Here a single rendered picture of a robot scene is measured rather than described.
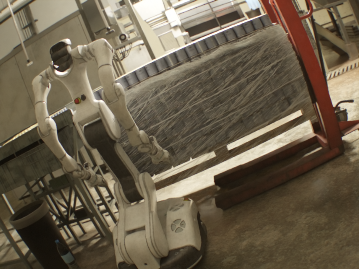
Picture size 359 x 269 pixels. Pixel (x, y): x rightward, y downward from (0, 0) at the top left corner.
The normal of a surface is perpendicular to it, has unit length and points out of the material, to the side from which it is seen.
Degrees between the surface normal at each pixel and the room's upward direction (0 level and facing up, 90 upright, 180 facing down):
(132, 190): 71
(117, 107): 100
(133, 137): 110
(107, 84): 82
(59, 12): 90
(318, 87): 90
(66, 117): 90
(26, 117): 90
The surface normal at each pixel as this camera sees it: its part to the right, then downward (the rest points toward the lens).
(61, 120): -0.32, 0.34
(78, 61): 0.77, -0.12
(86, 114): -0.19, 0.13
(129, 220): -0.43, -0.72
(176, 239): -0.40, -0.54
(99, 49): -0.31, -0.15
